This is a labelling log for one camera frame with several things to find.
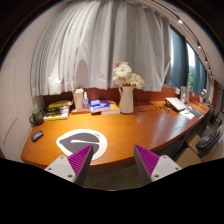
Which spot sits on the blue book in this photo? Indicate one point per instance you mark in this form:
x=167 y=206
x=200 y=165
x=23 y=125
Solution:
x=99 y=105

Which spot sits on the dark teal curtain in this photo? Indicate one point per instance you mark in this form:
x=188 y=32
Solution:
x=186 y=68

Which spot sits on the black office chair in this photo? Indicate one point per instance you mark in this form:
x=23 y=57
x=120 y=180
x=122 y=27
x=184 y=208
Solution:
x=206 y=143

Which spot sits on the stack of yellow black books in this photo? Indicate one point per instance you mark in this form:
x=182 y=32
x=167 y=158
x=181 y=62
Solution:
x=57 y=110

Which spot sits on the clear hand sanitizer bottle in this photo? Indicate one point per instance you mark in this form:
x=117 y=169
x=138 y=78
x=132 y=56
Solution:
x=85 y=101

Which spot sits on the white ceramic vase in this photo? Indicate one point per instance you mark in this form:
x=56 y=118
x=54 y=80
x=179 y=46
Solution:
x=126 y=99

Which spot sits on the black computer mouse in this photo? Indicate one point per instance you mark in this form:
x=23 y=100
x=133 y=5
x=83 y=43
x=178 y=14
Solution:
x=37 y=135

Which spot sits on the orange white book stack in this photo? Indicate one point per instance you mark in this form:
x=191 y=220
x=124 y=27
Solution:
x=114 y=108

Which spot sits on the white flower bouquet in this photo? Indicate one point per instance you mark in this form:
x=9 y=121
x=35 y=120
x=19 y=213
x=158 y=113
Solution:
x=123 y=76

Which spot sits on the white paper sheet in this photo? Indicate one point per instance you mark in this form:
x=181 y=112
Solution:
x=187 y=114

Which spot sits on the white curtain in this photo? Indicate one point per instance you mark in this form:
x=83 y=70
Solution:
x=80 y=46

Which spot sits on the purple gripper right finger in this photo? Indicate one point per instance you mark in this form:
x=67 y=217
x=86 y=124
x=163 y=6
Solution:
x=151 y=166

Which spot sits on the white tissue box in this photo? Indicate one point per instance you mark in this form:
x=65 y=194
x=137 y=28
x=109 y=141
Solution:
x=78 y=98

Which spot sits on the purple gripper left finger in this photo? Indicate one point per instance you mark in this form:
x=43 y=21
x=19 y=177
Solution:
x=73 y=168

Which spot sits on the dark green mug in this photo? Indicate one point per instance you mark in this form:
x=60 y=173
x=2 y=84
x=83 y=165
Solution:
x=37 y=117

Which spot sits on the round grey white mouse pad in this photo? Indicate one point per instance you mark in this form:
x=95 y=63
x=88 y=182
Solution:
x=78 y=139

